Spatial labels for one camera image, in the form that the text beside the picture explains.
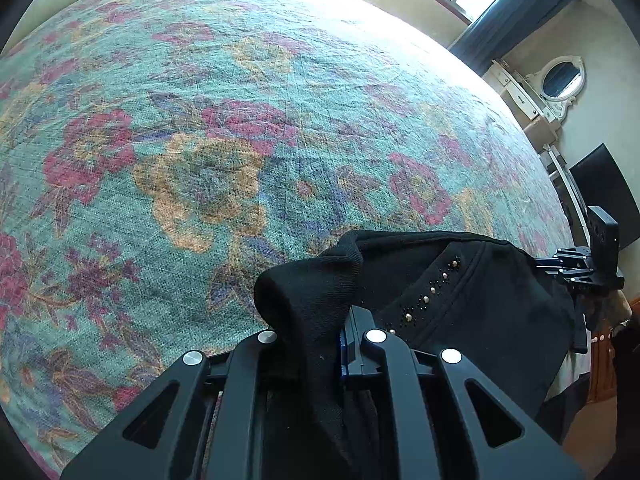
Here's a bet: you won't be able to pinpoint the black studded pants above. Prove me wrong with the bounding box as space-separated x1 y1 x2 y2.
254 231 586 479

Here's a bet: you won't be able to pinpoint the white dressing table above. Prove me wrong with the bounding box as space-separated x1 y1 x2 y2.
483 60 561 154

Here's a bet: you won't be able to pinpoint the dark blue window curtain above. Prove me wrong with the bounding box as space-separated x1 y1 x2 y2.
449 0 574 76

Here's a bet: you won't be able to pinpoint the floral green bedspread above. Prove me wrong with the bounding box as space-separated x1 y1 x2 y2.
1 0 570 479

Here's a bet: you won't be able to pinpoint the black flat monitor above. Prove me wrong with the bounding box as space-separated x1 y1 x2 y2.
570 143 639 250

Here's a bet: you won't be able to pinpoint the white oval vanity mirror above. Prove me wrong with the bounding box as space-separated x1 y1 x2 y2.
525 55 586 122

